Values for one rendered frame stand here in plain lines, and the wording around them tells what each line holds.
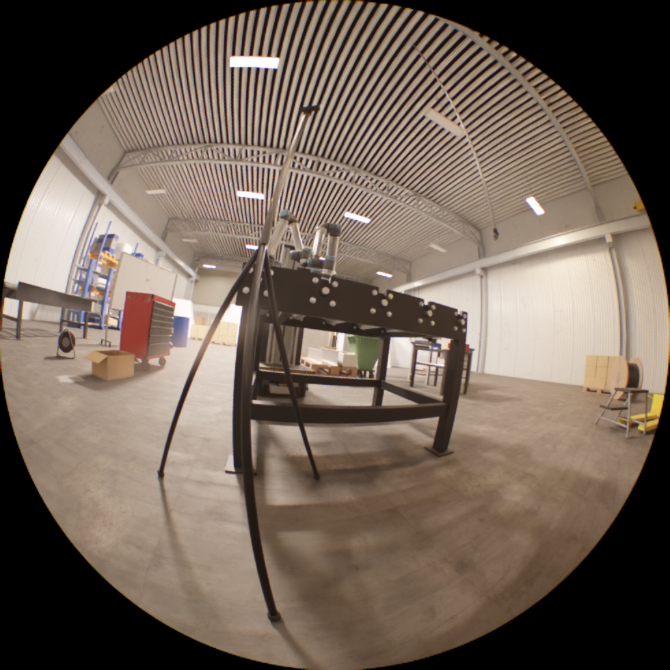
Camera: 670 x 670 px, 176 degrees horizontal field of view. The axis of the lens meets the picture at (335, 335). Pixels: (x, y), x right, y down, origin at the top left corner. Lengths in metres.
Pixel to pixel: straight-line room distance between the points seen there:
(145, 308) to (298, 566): 2.79
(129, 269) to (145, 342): 2.89
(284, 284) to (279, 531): 0.95
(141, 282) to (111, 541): 5.30
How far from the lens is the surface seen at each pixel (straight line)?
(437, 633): 0.71
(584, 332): 10.69
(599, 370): 7.74
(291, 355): 2.59
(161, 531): 0.84
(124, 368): 2.63
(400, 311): 1.14
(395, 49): 7.95
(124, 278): 5.46
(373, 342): 4.40
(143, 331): 2.93
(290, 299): 0.95
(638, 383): 6.78
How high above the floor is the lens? 0.63
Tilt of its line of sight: 3 degrees up
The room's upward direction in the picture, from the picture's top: 7 degrees clockwise
